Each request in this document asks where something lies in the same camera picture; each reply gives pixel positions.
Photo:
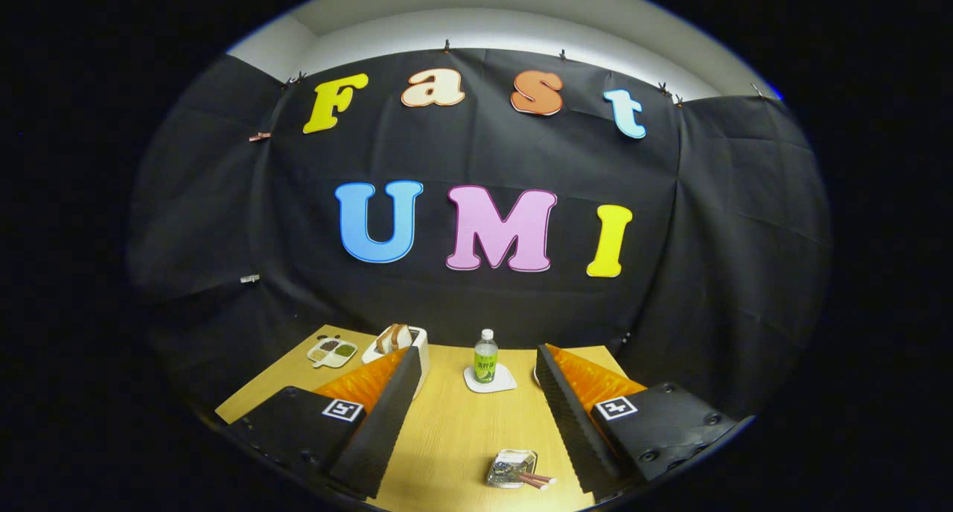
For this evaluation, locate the white square coaster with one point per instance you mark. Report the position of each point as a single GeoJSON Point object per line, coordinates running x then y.
{"type": "Point", "coordinates": [502, 384]}

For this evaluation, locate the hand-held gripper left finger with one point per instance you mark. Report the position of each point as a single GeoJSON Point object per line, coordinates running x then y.
{"type": "Point", "coordinates": [380, 430]}

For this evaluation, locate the brown bread slice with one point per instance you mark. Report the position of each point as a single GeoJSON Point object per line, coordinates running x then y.
{"type": "Point", "coordinates": [383, 338]}
{"type": "Point", "coordinates": [403, 337]}

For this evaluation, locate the black backdrop cloth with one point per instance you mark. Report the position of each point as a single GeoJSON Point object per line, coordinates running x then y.
{"type": "Point", "coordinates": [707, 274]}

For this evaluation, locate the green label drink bottle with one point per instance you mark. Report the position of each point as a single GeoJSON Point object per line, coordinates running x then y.
{"type": "Point", "coordinates": [485, 359]}

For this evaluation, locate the white toaster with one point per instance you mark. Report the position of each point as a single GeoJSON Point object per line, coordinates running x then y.
{"type": "Point", "coordinates": [421, 356]}

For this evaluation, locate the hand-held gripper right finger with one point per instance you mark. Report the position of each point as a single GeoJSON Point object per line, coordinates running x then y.
{"type": "Point", "coordinates": [573, 430]}

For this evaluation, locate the white divided bean dish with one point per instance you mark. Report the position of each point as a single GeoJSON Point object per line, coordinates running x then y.
{"type": "Point", "coordinates": [332, 352]}

